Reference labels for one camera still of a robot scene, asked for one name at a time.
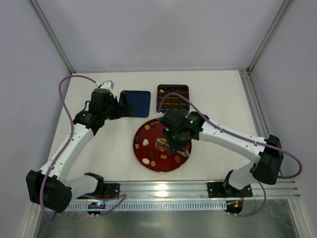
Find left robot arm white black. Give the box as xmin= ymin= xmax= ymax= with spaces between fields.
xmin=26 ymin=89 xmax=132 ymax=213

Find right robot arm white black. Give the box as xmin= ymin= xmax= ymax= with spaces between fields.
xmin=159 ymin=111 xmax=284 ymax=197

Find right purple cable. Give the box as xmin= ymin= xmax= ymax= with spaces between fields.
xmin=157 ymin=93 xmax=303 ymax=218

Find aluminium mounting rail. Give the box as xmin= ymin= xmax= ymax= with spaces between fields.
xmin=104 ymin=180 xmax=253 ymax=199

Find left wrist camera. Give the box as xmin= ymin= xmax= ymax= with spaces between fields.
xmin=94 ymin=80 xmax=114 ymax=94

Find metal tongs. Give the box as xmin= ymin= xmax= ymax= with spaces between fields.
xmin=155 ymin=138 xmax=170 ymax=152

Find white swirl oval chocolate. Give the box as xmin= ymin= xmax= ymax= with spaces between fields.
xmin=142 ymin=158 xmax=150 ymax=165

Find brown oval chocolate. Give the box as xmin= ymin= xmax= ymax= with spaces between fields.
xmin=174 ymin=156 xmax=180 ymax=163

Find blue chocolate box with tray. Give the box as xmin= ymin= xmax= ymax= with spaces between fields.
xmin=156 ymin=84 xmax=190 ymax=116

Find red round plate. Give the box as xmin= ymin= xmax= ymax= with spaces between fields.
xmin=133 ymin=119 xmax=192 ymax=173

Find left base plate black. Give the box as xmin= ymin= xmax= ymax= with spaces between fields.
xmin=103 ymin=183 xmax=120 ymax=199

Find blue tin lid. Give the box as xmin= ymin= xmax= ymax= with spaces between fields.
xmin=123 ymin=90 xmax=151 ymax=118

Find white slotted cable duct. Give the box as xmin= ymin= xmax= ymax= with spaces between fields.
xmin=66 ymin=199 xmax=227 ymax=212

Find white shell chocolate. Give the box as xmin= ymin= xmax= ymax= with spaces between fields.
xmin=143 ymin=139 xmax=149 ymax=146

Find dark cone chocolate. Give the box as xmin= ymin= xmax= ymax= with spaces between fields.
xmin=149 ymin=151 xmax=155 ymax=158

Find base plate black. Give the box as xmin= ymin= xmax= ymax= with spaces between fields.
xmin=103 ymin=183 xmax=120 ymax=199
xmin=207 ymin=181 xmax=253 ymax=198

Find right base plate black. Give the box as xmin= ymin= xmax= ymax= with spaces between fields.
xmin=207 ymin=181 xmax=253 ymax=198

